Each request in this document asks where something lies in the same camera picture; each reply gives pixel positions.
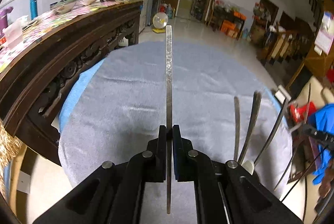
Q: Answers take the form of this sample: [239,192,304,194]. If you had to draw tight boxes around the wooden chairs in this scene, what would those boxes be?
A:
[256,31,314,66]

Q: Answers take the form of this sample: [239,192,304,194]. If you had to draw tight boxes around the orange crates table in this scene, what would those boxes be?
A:
[220,11,247,40]

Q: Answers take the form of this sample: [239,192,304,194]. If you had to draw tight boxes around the white floor fan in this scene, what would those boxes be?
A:
[152,12,168,33]

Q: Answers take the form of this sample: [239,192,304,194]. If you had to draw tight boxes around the blue under cloth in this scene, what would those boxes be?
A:
[59,59,105,134]

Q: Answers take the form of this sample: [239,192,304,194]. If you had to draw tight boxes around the grey table cloth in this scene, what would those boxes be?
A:
[58,40,295,224]

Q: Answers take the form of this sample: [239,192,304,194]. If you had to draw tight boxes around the white plastic spoon left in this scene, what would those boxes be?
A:
[242,160,255,175]

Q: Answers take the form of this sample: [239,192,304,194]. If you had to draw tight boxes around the dark carved wooden sideboard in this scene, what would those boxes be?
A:
[1,1,143,163]

